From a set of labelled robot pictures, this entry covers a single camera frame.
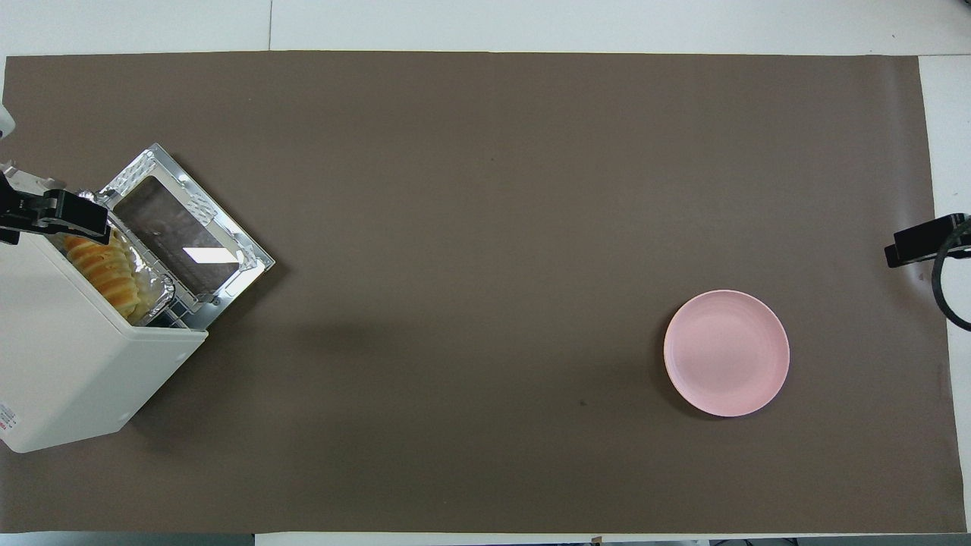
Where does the brown table mat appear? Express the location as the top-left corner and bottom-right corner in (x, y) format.
(0, 52), (968, 534)

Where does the round pink plate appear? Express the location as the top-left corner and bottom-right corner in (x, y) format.
(664, 290), (790, 417)

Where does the cream toaster oven body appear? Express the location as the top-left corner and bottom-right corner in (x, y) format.
(0, 171), (209, 454)

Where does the sliced golden bread loaf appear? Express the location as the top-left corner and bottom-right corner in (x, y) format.
(62, 234), (141, 319)

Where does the aluminium foil tray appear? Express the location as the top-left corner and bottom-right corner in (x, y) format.
(106, 227), (177, 323)

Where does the wire oven rack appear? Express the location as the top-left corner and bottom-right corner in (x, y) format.
(163, 300), (200, 331)

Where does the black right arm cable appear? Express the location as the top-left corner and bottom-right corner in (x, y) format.
(932, 218), (971, 332)

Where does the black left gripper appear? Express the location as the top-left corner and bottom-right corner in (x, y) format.
(0, 190), (111, 245)

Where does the glass oven door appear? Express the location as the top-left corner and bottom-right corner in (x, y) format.
(99, 143), (275, 328)

